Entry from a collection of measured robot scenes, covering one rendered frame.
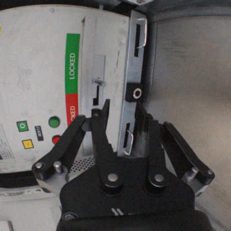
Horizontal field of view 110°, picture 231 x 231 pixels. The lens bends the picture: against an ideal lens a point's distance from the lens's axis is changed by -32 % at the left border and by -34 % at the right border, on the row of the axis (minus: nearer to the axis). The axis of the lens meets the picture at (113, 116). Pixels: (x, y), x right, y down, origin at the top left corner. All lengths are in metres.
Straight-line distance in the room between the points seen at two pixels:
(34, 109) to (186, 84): 0.39
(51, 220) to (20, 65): 0.50
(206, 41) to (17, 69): 0.45
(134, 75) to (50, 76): 0.24
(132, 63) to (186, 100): 0.19
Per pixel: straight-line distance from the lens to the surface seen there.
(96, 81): 0.32
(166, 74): 0.36
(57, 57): 0.32
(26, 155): 0.42
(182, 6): 0.39
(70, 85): 0.32
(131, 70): 0.38
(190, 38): 0.34
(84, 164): 0.36
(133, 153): 0.53
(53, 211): 0.50
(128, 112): 0.41
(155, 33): 0.42
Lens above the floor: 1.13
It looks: 27 degrees down
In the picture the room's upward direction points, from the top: 98 degrees counter-clockwise
